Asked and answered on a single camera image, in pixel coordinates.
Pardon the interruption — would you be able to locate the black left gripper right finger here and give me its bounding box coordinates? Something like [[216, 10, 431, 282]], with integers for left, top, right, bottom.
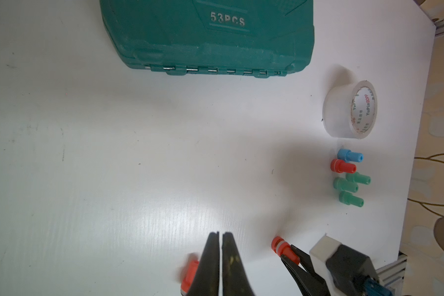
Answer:
[[222, 232, 255, 296]]

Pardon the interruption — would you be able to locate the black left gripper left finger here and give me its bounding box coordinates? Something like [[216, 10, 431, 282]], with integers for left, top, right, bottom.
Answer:
[[187, 232, 220, 296]]

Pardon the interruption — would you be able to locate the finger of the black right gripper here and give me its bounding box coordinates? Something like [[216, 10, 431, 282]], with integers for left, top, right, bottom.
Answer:
[[281, 255, 330, 296], [290, 245, 317, 276]]

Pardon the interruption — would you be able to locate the green stamp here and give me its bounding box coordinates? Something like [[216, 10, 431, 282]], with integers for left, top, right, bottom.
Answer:
[[339, 191, 365, 208], [345, 172, 371, 185], [333, 178, 359, 193]]

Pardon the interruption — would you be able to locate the clear packing tape roll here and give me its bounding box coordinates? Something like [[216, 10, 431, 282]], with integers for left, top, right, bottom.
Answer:
[[323, 80, 377, 139]]

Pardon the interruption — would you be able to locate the green plastic tool case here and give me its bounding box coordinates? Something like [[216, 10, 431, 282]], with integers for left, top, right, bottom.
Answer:
[[100, 0, 315, 78]]

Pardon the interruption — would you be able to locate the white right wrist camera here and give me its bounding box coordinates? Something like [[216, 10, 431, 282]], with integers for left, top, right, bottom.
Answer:
[[309, 236, 392, 296]]

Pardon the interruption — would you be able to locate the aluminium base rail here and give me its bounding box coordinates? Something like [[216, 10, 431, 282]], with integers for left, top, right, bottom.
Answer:
[[376, 252, 408, 295]]

